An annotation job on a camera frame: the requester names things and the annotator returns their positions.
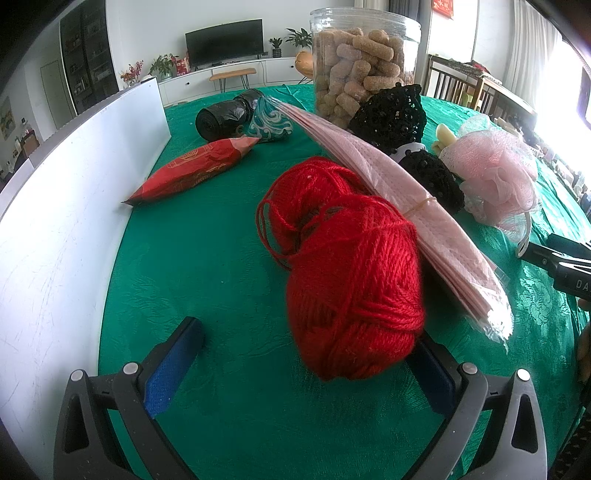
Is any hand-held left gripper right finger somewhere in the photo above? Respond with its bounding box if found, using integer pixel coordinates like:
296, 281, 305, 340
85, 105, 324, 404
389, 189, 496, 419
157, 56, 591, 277
406, 331, 548, 480

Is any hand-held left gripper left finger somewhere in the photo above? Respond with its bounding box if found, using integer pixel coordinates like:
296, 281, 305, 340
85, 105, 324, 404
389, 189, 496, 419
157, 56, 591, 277
53, 316, 206, 480

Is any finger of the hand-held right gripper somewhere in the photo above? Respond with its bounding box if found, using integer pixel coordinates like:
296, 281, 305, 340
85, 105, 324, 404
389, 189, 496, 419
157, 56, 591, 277
517, 242, 591, 278
547, 233, 591, 259

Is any pink bath loofah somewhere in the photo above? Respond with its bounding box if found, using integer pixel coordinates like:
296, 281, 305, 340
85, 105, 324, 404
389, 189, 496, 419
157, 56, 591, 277
438, 115, 541, 259

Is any red yarn ball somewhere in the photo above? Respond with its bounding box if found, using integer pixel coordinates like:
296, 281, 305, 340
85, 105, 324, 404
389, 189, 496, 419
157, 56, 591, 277
256, 156, 426, 382

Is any pink plastic bag bundle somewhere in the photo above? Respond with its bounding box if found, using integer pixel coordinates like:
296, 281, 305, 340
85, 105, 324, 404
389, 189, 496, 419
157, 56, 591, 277
270, 98, 514, 354

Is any person's right hand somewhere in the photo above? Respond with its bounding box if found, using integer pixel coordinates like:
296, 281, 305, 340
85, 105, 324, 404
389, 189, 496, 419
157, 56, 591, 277
576, 323, 591, 384

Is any green tablecloth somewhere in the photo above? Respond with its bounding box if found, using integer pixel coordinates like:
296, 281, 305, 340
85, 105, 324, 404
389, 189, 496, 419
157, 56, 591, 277
97, 83, 591, 480

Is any wooden dining table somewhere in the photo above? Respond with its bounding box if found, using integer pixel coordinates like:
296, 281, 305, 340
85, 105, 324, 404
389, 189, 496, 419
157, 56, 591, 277
478, 74, 536, 125

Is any cream plastic item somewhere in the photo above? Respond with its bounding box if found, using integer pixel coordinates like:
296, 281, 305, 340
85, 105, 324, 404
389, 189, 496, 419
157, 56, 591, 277
431, 124, 459, 155

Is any white board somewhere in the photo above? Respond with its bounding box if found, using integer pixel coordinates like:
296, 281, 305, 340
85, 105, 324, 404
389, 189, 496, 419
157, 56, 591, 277
0, 76, 171, 462

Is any white curtain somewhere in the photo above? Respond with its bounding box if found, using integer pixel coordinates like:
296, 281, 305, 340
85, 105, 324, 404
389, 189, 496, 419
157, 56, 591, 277
508, 0, 561, 112

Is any red snack packet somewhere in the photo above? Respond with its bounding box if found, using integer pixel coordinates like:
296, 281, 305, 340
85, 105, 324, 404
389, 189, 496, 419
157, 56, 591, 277
122, 137, 262, 206

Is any dark wooden dining chair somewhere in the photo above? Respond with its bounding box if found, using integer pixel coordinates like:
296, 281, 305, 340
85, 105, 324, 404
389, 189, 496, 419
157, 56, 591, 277
427, 54, 485, 109

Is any black trash bag roll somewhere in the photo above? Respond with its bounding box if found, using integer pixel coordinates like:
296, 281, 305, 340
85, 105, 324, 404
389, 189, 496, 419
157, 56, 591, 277
195, 89, 264, 142

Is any teal patterned pouch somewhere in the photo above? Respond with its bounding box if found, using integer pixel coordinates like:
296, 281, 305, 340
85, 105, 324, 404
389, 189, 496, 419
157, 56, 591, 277
244, 95, 295, 145

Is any clear jar of brown snacks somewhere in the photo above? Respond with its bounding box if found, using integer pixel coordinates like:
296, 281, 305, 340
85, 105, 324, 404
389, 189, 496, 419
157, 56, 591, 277
309, 8, 422, 131

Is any red flower arrangement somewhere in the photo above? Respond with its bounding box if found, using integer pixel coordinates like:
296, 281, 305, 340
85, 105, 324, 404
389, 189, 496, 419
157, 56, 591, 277
120, 61, 145, 86

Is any wooden bench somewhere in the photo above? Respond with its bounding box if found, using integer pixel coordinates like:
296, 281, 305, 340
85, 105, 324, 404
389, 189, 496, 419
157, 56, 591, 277
209, 68, 257, 90

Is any leafy potted plant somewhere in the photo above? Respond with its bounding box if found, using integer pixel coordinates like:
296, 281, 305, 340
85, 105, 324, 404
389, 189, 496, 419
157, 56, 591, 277
148, 54, 178, 79

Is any orange chair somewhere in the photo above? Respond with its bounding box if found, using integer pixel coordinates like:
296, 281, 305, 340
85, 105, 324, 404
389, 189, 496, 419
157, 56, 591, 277
295, 51, 315, 84

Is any white television cabinet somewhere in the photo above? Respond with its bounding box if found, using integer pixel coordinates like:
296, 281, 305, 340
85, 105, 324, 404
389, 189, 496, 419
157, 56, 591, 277
159, 56, 308, 104

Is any black display cabinet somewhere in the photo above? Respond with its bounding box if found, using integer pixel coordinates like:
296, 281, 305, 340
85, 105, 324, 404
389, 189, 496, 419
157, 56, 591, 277
59, 0, 120, 116

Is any black television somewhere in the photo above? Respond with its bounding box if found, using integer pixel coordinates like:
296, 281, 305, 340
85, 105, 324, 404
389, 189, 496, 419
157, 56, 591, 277
185, 18, 265, 66

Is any large green potted plant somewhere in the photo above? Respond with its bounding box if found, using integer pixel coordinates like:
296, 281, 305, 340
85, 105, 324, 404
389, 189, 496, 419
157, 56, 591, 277
285, 28, 313, 51

